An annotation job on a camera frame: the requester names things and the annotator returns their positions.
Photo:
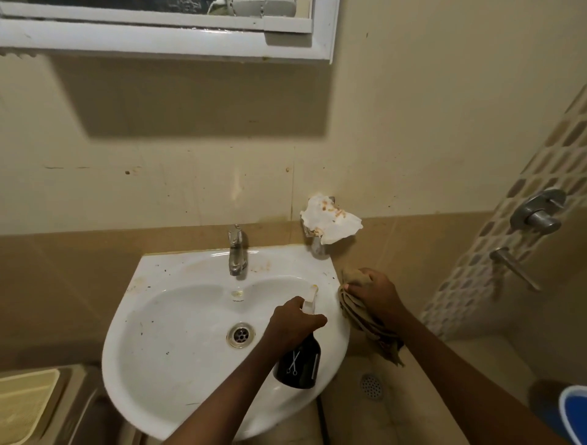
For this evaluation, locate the person's left forearm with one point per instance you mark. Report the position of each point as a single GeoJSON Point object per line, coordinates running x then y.
{"type": "Point", "coordinates": [229, 399]}

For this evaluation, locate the black spray bottle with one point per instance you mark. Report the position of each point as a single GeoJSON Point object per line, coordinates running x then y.
{"type": "Point", "coordinates": [298, 364]}

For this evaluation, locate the crumpled stained white paper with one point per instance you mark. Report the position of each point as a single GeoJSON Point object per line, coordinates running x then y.
{"type": "Point", "coordinates": [330, 220]}

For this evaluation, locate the round floor drain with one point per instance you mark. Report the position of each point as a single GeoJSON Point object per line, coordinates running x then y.
{"type": "Point", "coordinates": [372, 386]}

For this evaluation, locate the beige plastic stool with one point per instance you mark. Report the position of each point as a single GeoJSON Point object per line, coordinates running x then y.
{"type": "Point", "coordinates": [87, 412]}

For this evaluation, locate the beige plastic basket tray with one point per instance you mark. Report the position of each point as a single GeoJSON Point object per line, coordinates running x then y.
{"type": "Point", "coordinates": [23, 403]}

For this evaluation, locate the brown cleaning cloth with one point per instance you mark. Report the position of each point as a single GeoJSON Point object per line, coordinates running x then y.
{"type": "Point", "coordinates": [357, 316]}

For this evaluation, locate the white framed mirror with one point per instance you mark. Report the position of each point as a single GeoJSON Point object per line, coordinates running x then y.
{"type": "Point", "coordinates": [160, 41]}

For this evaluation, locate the chrome shower mixer valve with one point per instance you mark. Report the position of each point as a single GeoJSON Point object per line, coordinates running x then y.
{"type": "Point", "coordinates": [536, 215]}

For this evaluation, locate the white wash basin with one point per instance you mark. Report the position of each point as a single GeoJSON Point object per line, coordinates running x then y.
{"type": "Point", "coordinates": [183, 330]}

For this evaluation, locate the chrome faucet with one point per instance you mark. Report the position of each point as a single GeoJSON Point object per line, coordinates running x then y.
{"type": "Point", "coordinates": [237, 256]}

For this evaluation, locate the chrome sink drain strainer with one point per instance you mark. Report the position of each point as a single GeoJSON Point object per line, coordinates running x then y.
{"type": "Point", "coordinates": [240, 335]}

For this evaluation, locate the person's right hand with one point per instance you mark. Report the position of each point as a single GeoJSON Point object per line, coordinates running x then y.
{"type": "Point", "coordinates": [373, 293]}

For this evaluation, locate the person's right forearm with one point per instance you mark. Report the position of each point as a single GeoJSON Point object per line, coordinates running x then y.
{"type": "Point", "coordinates": [463, 385]}

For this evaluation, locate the person's left hand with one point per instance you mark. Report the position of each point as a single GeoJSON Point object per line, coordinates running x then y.
{"type": "Point", "coordinates": [291, 323]}

